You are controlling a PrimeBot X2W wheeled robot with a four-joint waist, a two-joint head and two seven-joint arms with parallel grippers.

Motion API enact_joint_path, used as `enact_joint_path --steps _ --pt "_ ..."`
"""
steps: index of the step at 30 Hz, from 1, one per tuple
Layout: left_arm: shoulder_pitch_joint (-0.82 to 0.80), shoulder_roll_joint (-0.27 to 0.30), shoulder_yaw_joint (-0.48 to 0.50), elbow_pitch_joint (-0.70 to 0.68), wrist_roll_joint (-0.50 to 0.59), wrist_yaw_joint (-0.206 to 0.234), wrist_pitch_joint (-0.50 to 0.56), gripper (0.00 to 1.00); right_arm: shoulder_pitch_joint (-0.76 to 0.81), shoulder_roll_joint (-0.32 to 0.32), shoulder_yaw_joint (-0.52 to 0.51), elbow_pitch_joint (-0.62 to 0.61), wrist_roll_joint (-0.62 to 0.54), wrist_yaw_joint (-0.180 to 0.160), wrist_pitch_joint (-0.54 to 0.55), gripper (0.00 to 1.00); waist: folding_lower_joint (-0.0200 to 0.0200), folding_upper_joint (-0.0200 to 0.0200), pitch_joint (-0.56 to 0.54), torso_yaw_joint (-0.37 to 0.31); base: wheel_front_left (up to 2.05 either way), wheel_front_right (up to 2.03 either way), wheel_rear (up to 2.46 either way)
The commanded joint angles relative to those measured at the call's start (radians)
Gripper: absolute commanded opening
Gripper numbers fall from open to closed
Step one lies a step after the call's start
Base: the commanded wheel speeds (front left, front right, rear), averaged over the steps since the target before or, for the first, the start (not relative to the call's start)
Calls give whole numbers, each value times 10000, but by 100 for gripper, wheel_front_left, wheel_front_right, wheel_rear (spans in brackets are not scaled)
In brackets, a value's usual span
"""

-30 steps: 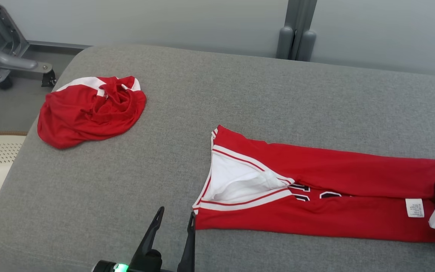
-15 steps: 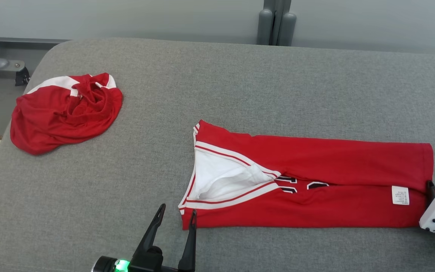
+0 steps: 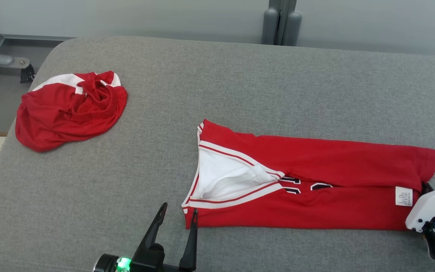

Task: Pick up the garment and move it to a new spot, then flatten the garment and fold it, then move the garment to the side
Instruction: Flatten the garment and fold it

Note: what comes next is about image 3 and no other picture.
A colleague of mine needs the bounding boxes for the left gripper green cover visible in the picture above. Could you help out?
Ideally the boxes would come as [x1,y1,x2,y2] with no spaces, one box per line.
[93,202,199,272]

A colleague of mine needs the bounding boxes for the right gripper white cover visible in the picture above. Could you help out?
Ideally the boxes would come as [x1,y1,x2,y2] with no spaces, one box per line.
[405,182,435,232]

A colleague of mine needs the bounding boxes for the red basketball jersey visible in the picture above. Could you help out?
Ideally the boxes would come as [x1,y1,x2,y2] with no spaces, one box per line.
[182,119,435,231]

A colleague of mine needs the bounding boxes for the red shorts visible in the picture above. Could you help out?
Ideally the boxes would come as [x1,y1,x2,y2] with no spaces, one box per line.
[15,71,128,153]

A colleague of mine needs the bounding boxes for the grey double partition post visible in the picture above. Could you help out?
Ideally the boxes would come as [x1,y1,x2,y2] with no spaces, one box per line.
[262,0,302,46]

